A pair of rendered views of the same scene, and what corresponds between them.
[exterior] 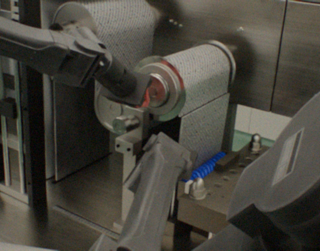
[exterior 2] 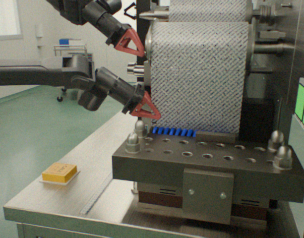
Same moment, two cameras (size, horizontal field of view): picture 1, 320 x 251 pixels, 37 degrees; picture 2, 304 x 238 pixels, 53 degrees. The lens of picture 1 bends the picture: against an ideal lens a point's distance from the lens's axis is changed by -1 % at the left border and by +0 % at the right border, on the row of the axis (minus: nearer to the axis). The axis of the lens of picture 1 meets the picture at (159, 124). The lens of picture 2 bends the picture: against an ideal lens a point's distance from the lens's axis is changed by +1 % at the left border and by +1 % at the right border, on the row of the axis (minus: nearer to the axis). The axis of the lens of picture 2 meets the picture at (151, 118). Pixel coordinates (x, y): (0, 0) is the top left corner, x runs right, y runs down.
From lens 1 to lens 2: 1.13 m
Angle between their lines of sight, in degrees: 67
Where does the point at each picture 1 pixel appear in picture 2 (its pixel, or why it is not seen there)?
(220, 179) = (178, 140)
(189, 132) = (164, 87)
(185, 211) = not seen: hidden behind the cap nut
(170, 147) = (70, 62)
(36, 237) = (109, 136)
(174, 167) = (41, 66)
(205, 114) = (191, 78)
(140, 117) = (144, 67)
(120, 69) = (94, 14)
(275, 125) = not seen: outside the picture
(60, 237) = (114, 141)
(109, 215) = not seen: hidden behind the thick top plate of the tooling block
